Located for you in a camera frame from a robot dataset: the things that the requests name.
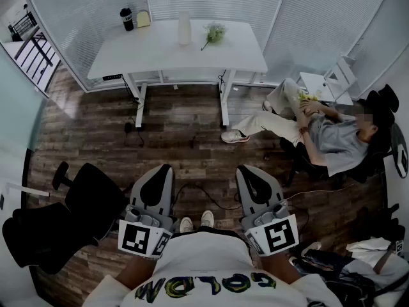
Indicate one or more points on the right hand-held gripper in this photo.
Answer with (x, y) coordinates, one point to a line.
(278, 235)

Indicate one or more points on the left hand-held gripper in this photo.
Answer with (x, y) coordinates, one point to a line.
(143, 235)

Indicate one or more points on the yellow flowers bunch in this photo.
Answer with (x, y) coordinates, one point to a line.
(306, 97)

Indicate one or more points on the white ribbed vase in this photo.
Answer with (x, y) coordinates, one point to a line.
(184, 29)

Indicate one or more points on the green white flowers bunch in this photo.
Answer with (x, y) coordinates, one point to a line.
(214, 33)

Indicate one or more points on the person's right forearm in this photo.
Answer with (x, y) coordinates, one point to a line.
(281, 267)

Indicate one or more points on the person's left forearm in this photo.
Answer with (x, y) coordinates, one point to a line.
(137, 272)

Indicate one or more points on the person's left white shoe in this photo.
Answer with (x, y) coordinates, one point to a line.
(186, 224)

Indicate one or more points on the person's white shoe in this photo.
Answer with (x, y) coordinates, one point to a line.
(186, 224)
(207, 218)

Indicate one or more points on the person's right white shoe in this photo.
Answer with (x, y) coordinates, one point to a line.
(207, 218)

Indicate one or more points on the black empty office chair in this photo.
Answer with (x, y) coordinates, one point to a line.
(86, 200)

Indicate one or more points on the white loose sneaker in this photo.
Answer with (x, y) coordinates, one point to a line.
(311, 248)

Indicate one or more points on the black power adapter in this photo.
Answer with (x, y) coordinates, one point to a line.
(128, 127)

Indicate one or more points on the person's white printed t-shirt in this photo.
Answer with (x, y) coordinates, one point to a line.
(204, 267)

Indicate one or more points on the white paper sheets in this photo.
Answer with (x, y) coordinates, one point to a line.
(367, 248)

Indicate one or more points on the black desk control panel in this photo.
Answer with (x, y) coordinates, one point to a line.
(112, 76)

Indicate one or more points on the black occupied office chair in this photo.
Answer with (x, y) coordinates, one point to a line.
(380, 162)

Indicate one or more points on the black bag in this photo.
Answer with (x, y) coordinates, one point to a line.
(348, 286)

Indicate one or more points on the white small side table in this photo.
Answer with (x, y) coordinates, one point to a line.
(314, 82)

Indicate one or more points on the white standing desk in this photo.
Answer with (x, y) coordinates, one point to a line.
(153, 54)

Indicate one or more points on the white folding step stool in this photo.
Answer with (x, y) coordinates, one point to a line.
(343, 73)

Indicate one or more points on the black tumbler cup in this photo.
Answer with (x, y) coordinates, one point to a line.
(128, 19)

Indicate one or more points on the black metal railing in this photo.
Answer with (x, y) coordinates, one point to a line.
(32, 53)

